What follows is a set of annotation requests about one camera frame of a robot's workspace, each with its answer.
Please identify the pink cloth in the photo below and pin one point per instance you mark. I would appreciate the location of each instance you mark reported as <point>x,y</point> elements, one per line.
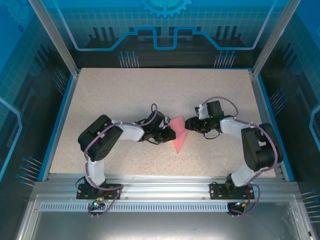
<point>180,142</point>

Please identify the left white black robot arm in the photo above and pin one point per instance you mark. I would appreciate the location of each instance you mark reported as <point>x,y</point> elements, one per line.
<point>100,142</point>

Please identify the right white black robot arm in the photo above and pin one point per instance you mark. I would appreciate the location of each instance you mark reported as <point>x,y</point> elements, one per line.
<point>260,150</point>

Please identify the steel sheet panel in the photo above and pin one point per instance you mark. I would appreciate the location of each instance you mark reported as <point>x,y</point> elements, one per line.
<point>150,227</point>

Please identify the small connector with LED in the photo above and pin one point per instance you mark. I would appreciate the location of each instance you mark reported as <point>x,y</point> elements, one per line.
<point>97,203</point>
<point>243,203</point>

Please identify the wide aluminium frame rail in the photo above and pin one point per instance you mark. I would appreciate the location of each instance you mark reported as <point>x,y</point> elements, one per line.
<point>162,187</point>

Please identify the aluminium table side rail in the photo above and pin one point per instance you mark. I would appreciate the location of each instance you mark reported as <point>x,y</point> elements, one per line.
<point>269,125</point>
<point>62,125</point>

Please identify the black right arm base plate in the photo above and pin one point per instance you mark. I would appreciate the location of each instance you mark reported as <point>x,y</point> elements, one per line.
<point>216,191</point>

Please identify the aluminium frame post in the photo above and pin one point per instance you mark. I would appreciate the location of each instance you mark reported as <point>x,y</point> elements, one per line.
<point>61,42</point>
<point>270,42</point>

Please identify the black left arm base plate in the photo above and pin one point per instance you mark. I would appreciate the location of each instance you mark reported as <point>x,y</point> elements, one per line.
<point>82,191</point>

